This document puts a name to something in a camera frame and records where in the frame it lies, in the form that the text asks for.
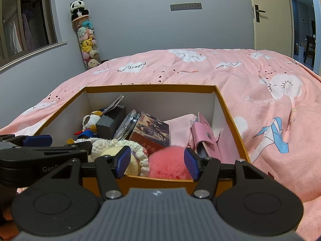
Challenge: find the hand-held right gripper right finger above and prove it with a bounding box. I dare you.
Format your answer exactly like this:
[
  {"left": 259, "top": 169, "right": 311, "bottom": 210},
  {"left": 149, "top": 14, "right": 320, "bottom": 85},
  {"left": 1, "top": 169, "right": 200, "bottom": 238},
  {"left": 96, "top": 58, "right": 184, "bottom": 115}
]
[{"left": 184, "top": 148, "right": 274, "bottom": 199}]

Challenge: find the clear tube of plush toys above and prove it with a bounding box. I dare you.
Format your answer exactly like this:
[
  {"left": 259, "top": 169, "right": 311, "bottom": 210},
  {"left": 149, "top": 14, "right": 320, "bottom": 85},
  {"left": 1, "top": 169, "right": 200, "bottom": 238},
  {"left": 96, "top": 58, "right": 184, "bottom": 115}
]
[{"left": 71, "top": 16, "right": 102, "bottom": 70}]

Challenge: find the pink key case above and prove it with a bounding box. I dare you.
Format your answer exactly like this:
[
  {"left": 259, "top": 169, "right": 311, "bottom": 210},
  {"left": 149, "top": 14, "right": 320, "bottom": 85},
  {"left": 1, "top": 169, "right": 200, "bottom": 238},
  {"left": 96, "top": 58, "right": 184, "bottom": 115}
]
[{"left": 191, "top": 113, "right": 222, "bottom": 161}]

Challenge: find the hanging white garment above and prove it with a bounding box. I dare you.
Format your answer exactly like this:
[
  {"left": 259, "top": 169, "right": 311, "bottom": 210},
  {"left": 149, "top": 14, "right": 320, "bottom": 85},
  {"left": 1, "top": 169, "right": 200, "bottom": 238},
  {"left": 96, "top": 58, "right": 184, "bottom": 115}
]
[{"left": 10, "top": 21, "right": 23, "bottom": 54}]

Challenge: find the cream door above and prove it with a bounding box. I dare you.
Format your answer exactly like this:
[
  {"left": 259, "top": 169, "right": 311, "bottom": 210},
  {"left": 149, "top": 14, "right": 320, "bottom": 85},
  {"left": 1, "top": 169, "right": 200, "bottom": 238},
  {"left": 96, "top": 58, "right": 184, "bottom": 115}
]
[{"left": 247, "top": 0, "right": 295, "bottom": 58}]

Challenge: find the pink printed blanket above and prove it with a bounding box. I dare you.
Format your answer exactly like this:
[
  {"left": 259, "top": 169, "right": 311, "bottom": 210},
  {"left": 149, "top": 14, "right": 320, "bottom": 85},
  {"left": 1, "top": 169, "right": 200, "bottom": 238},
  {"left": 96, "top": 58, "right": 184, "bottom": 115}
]
[{"left": 0, "top": 48, "right": 321, "bottom": 241}]

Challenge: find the round clear tin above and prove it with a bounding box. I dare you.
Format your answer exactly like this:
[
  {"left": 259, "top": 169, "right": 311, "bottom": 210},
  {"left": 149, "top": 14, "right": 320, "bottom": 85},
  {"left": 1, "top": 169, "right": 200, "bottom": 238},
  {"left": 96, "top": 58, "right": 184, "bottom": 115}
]
[{"left": 113, "top": 109, "right": 142, "bottom": 141}]

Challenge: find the black door handle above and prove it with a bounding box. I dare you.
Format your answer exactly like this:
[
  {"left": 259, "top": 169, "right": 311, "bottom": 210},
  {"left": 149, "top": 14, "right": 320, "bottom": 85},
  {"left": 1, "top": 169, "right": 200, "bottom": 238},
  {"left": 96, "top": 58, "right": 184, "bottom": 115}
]
[{"left": 253, "top": 4, "right": 266, "bottom": 22}]

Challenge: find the pink fluffy pom-pom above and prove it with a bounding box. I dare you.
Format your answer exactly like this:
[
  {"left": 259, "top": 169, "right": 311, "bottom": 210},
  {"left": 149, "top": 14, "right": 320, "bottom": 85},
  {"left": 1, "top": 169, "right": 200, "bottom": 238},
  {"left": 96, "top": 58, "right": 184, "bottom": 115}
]
[{"left": 148, "top": 146, "right": 195, "bottom": 180}]

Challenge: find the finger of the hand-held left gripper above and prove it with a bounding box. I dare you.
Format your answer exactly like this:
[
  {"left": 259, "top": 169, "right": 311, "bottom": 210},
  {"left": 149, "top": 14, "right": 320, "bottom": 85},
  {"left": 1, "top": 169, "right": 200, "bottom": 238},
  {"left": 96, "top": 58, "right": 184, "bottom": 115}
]
[
  {"left": 0, "top": 134, "right": 53, "bottom": 147},
  {"left": 44, "top": 141, "right": 93, "bottom": 156}
]

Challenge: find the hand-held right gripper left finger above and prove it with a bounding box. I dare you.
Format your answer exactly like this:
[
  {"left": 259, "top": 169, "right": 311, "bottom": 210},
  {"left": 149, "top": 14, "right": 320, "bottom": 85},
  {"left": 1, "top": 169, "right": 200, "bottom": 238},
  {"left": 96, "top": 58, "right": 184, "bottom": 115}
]
[{"left": 51, "top": 146, "right": 131, "bottom": 199}]

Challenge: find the dark chair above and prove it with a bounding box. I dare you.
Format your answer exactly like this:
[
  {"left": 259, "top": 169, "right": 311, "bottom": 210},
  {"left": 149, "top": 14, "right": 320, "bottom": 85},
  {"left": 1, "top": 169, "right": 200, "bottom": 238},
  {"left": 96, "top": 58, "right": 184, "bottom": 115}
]
[{"left": 303, "top": 20, "right": 317, "bottom": 64}]

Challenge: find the grey wall socket panel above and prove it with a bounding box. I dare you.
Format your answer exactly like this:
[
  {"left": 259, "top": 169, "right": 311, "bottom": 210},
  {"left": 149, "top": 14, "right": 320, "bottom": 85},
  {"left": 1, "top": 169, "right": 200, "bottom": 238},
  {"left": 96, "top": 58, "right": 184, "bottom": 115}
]
[{"left": 170, "top": 2, "right": 202, "bottom": 12}]

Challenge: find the cream crocheted toy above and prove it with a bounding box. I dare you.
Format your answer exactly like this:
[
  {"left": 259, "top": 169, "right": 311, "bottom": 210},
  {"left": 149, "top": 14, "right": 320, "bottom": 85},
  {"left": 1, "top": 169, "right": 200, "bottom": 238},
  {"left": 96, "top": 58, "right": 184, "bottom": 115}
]
[{"left": 88, "top": 139, "right": 150, "bottom": 177}]

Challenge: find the hanging pink garment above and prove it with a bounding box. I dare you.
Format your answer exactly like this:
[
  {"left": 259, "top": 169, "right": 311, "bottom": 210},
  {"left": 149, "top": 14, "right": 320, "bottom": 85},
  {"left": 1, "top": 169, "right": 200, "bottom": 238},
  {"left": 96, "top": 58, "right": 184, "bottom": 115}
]
[{"left": 21, "top": 12, "right": 36, "bottom": 52}]

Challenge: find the window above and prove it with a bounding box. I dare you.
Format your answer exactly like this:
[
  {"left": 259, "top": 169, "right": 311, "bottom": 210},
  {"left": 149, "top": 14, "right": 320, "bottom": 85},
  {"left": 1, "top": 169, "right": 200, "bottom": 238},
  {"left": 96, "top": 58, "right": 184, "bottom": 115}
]
[{"left": 0, "top": 0, "right": 68, "bottom": 74}]

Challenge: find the red panda plush toy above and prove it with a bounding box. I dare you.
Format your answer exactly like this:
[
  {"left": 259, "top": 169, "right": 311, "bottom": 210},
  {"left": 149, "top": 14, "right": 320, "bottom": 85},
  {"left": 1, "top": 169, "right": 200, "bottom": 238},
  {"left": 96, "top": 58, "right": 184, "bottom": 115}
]
[{"left": 74, "top": 94, "right": 124, "bottom": 141}]

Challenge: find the pink padded pouch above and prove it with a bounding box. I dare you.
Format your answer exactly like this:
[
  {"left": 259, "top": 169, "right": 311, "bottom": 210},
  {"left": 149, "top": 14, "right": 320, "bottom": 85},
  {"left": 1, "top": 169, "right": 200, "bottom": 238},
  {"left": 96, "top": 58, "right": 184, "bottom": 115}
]
[{"left": 163, "top": 114, "right": 197, "bottom": 148}]

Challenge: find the orange cardboard box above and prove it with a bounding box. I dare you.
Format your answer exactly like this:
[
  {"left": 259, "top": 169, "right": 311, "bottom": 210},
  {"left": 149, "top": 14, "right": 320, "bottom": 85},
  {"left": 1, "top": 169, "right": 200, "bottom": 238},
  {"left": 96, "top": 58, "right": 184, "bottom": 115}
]
[{"left": 32, "top": 84, "right": 252, "bottom": 197}]

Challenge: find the printed photo card box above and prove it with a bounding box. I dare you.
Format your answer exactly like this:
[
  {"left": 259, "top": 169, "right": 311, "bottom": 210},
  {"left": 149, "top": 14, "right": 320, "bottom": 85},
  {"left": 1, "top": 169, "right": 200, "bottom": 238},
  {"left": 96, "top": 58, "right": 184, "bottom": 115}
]
[{"left": 129, "top": 112, "right": 171, "bottom": 156}]

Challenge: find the dark grey small box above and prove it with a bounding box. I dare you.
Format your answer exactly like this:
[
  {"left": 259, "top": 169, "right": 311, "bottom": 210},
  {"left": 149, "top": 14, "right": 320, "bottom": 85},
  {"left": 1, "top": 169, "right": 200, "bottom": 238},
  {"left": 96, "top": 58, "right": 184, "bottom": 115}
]
[{"left": 95, "top": 105, "right": 126, "bottom": 140}]

